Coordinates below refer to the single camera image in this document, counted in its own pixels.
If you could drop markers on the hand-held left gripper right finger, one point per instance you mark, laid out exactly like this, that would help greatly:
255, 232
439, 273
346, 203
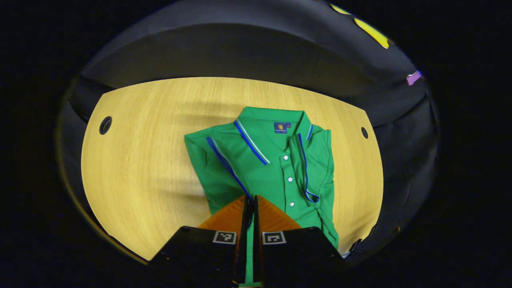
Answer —
296, 252

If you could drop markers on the green T-shirt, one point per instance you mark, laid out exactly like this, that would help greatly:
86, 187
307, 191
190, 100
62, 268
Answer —
260, 176

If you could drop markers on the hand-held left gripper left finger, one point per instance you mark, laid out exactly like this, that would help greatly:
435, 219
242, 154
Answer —
200, 252

